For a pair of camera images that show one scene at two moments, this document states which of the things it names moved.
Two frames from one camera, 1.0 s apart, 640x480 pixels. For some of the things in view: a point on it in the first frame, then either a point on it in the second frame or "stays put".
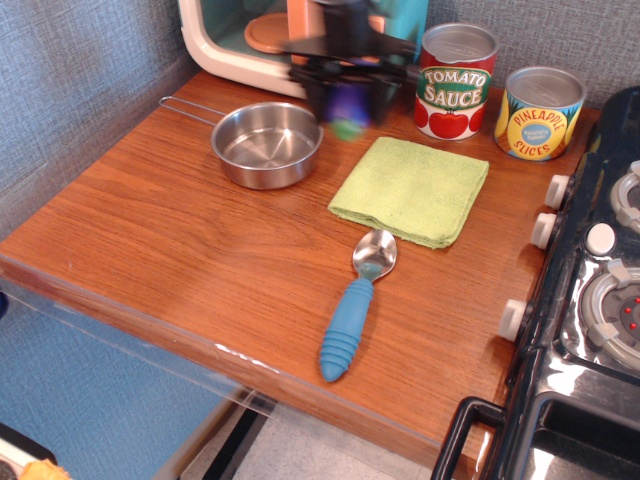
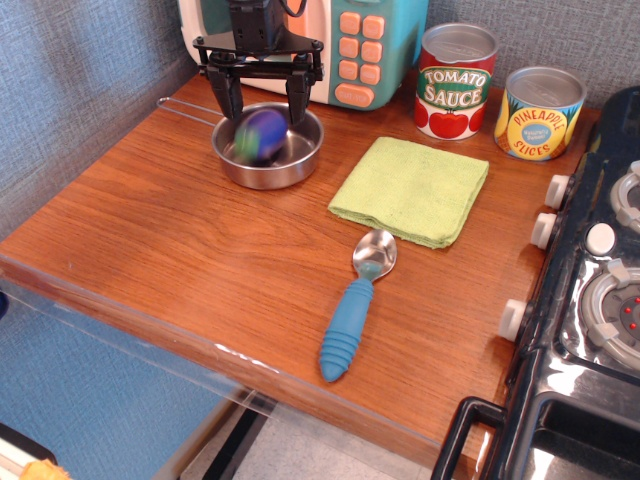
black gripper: [352, 51] -> [260, 45]
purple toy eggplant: [348, 107] -> [259, 136]
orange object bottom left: [44, 470] stays put
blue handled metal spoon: [374, 251] stays put
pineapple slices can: [539, 112] stays put
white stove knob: [512, 319] stays put
